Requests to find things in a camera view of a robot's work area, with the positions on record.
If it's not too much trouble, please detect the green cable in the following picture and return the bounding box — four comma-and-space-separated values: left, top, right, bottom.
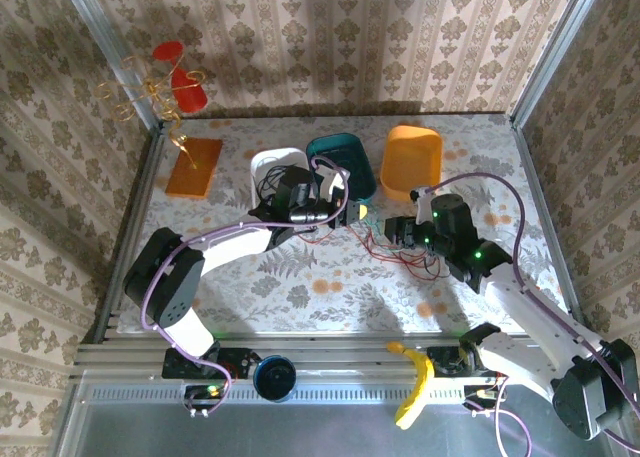
319, 144, 407, 252

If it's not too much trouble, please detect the red cable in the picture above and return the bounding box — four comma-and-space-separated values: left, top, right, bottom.
294, 221, 454, 284

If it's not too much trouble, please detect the black cable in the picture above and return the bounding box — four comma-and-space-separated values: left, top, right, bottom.
255, 162, 304, 201

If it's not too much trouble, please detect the teal plastic bin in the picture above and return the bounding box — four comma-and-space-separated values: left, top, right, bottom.
304, 132, 378, 202

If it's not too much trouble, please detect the white plastic bin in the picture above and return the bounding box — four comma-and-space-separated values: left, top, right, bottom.
248, 146, 314, 221

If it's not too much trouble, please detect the orange plastic bin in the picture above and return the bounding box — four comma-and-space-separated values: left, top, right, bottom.
379, 124, 444, 202

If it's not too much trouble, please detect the wooden base board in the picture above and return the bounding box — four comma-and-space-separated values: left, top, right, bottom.
164, 137, 225, 200

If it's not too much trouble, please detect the yellow banana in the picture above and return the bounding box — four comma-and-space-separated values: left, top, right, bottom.
385, 340, 435, 431

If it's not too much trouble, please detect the red plastic goblet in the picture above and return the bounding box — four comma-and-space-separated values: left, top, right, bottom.
152, 40, 209, 113

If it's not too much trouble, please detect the small controller board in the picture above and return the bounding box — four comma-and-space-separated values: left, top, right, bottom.
183, 382, 229, 418
462, 382, 506, 418

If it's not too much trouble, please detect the blue round cup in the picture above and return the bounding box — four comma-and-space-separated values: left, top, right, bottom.
252, 355, 297, 404

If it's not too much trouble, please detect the grey metal tray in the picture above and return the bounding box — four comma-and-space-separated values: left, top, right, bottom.
52, 376, 631, 457

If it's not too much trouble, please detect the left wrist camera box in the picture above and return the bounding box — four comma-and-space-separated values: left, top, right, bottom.
317, 157, 352, 201

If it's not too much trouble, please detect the aluminium table side rail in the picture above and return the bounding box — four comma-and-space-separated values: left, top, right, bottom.
92, 126, 166, 343
512, 119, 584, 323

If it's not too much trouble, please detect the aluminium front frame rail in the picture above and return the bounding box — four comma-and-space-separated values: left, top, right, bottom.
69, 334, 614, 381

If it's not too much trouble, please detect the gold wire stand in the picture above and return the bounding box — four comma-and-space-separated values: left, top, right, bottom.
94, 54, 206, 171

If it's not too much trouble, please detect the aluminium frame post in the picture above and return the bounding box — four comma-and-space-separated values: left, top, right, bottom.
57, 0, 166, 131
509, 0, 609, 126

